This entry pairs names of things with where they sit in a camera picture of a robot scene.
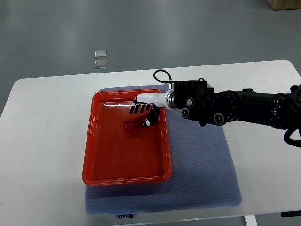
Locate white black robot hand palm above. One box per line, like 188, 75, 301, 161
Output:
133, 93, 175, 110

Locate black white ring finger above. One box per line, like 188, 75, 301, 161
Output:
134, 105, 141, 114

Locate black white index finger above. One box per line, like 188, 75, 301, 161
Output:
146, 104, 151, 111

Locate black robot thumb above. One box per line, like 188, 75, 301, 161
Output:
142, 106, 161, 127

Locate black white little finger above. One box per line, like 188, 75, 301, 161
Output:
129, 103, 136, 114

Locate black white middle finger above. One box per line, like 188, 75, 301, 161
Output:
140, 104, 145, 113

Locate red pepper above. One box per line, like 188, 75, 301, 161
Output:
123, 118, 144, 130

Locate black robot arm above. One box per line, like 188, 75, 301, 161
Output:
163, 78, 301, 130

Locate red plastic tray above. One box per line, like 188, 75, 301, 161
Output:
82, 89, 172, 186

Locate upper silver floor plate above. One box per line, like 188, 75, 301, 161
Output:
94, 50, 107, 59

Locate blue-grey textured mat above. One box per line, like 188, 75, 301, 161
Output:
85, 85, 242, 215

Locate black table label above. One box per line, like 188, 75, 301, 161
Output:
119, 213, 134, 219

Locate white table leg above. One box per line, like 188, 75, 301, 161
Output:
244, 215, 258, 226

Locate wooden box corner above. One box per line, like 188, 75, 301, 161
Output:
267, 0, 301, 11

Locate black cable loop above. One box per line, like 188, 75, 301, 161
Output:
283, 129, 301, 148

